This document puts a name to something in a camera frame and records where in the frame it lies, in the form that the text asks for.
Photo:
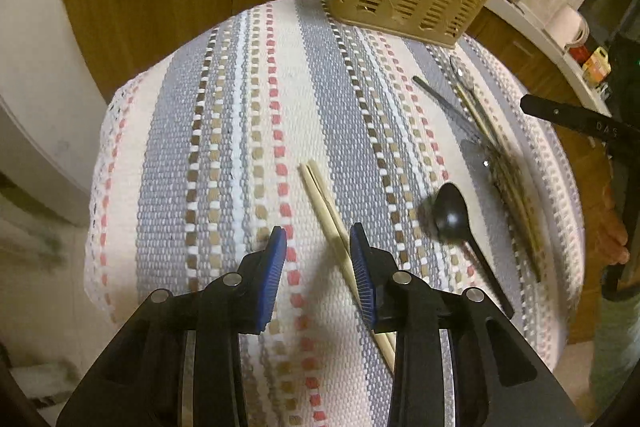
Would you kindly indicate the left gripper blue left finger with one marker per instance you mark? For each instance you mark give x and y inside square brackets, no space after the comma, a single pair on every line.
[237,303]

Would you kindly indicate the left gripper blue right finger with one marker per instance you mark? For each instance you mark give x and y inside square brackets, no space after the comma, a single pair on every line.
[395,301]

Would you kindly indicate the light wooden chopstick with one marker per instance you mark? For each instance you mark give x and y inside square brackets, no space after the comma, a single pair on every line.
[332,206]
[325,216]

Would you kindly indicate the person's right hand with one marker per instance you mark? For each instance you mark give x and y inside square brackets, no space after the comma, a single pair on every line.
[612,236]

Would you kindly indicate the black plastic spoon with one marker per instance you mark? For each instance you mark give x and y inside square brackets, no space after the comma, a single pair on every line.
[451,217]

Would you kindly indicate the striped woven cloth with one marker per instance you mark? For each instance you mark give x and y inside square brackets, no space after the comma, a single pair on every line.
[283,117]

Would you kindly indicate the metal knife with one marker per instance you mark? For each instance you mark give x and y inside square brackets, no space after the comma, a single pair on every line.
[477,150]

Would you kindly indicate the yellow bottle by sink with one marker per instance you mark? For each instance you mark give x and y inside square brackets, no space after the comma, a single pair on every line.
[596,68]

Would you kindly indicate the white electric kettle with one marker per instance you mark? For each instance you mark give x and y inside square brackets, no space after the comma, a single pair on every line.
[567,28]

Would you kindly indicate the white refrigerator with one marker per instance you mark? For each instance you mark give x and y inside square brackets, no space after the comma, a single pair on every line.
[49,95]

